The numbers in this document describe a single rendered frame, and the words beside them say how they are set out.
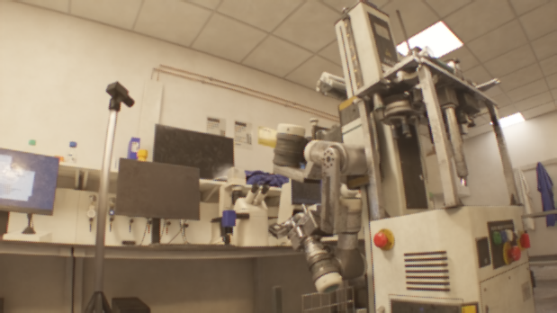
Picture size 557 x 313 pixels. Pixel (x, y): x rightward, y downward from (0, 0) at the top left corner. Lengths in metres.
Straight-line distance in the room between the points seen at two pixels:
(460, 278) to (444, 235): 0.10
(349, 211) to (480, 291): 0.42
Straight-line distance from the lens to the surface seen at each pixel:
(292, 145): 1.22
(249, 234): 1.76
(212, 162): 2.47
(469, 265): 0.76
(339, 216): 0.90
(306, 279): 3.08
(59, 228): 2.29
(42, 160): 1.96
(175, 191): 1.90
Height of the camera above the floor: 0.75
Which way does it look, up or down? 17 degrees up
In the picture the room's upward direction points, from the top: 2 degrees counter-clockwise
